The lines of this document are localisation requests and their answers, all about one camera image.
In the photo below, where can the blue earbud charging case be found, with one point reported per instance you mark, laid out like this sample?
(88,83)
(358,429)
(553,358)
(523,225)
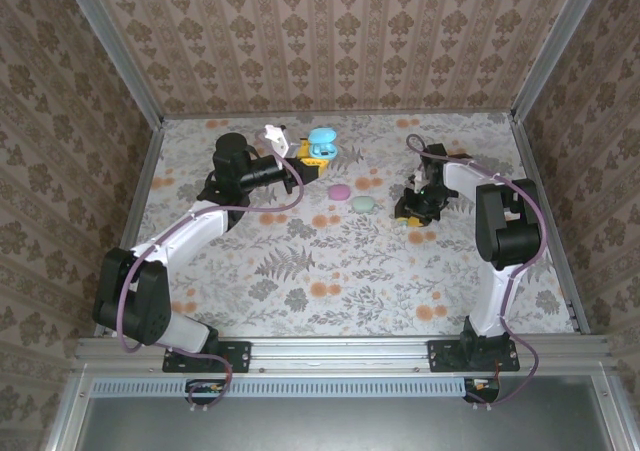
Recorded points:
(322,138)

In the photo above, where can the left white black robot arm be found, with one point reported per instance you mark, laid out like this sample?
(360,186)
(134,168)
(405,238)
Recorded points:
(185,231)

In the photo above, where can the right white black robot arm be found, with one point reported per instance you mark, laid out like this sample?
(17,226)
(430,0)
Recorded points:
(505,226)

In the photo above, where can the pink earbud charging case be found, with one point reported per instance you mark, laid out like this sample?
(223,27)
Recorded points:
(338,192)

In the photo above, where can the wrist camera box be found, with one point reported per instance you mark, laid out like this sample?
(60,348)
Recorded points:
(424,175)
(277,138)

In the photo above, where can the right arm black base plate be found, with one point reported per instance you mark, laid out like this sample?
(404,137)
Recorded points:
(440,356)

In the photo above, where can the grey metal panel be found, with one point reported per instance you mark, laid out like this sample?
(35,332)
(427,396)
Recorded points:
(340,426)

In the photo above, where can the long aluminium mounting rail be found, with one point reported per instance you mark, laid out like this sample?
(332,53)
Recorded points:
(340,353)

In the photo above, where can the aluminium corner post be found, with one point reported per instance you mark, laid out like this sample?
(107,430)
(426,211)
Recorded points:
(560,46)
(112,46)

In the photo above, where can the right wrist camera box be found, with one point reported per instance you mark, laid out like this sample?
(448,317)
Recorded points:
(424,175)

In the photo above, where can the aluminium side rail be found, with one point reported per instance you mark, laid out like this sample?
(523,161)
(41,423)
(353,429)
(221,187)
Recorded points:
(535,161)
(142,191)

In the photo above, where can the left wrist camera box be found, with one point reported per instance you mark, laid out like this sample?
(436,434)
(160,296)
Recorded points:
(277,138)

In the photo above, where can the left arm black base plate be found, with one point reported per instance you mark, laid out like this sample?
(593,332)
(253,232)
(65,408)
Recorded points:
(240,356)

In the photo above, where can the mint green earbud charging case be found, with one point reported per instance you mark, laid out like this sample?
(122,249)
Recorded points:
(362,204)

